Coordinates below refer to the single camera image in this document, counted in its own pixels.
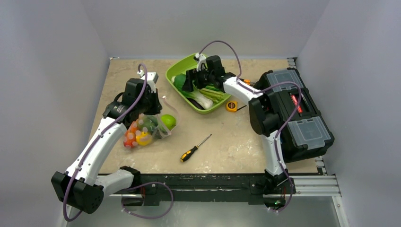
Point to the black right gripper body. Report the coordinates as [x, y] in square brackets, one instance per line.
[198, 79]

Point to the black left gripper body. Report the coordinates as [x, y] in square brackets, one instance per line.
[145, 104]

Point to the green plastic tray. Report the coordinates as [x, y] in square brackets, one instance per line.
[182, 66]

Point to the green apple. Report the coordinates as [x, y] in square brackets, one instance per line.
[169, 121]

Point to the green mango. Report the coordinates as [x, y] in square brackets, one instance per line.
[147, 123]

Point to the clear zip bag pink dots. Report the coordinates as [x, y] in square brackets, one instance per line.
[171, 110]

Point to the orange persimmon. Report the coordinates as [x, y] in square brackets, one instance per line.
[133, 128]

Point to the red bell pepper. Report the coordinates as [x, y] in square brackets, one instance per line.
[129, 140]

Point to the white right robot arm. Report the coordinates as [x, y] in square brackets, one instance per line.
[264, 120]

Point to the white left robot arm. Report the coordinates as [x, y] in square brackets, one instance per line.
[79, 186]

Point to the yellow tape measure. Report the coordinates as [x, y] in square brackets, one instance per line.
[232, 106]

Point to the yellow black screwdriver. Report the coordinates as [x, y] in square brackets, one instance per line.
[187, 155]

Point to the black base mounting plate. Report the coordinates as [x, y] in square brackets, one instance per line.
[275, 202]

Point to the black toolbox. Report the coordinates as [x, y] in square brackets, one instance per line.
[306, 135]

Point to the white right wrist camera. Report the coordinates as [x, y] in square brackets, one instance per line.
[201, 61]

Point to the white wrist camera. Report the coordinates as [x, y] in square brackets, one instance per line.
[149, 77]
[201, 61]

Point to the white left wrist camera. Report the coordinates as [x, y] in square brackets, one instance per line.
[149, 77]

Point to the aluminium frame rail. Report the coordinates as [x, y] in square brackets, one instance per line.
[316, 185]

